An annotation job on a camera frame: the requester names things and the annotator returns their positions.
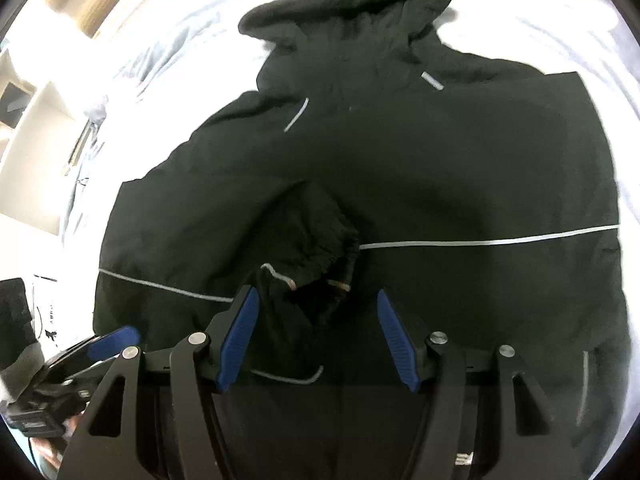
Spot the white shelf unit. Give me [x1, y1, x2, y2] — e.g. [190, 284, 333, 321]
[0, 47, 103, 237]

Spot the dark cloth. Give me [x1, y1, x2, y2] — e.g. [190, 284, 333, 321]
[0, 277, 43, 397]

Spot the black hooded jacket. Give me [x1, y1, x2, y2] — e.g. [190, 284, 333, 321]
[91, 0, 632, 480]

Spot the grey bed blanket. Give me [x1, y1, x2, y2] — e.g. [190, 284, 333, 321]
[60, 0, 640, 480]

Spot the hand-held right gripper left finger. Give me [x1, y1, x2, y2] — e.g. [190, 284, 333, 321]
[56, 285, 261, 480]

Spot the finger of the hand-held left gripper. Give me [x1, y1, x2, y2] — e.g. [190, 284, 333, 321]
[44, 325, 142, 387]

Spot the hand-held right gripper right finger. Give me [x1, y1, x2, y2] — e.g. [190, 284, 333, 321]
[376, 289, 584, 480]

